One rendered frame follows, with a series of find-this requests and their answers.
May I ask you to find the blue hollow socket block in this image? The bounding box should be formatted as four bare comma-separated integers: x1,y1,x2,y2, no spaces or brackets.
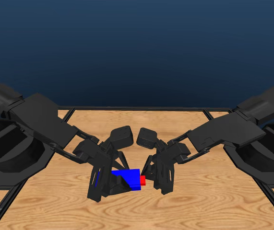
95,169,142,192

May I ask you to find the black table frame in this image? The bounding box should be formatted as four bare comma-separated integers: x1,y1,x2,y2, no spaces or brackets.
0,106,274,230

